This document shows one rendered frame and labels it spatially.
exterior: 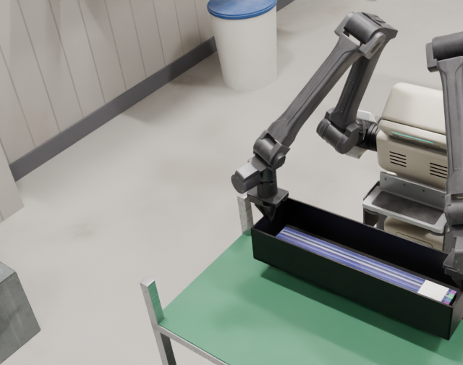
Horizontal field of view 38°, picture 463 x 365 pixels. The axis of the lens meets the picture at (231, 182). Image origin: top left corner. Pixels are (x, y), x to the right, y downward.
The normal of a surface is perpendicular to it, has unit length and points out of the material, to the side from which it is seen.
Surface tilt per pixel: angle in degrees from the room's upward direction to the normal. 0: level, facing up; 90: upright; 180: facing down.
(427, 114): 42
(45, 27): 90
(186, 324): 0
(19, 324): 90
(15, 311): 90
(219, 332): 0
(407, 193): 90
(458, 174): 47
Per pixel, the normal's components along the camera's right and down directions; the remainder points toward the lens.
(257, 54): 0.36, 0.58
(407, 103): -0.48, -0.22
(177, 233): -0.11, -0.79
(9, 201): 0.77, 0.30
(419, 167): -0.57, 0.65
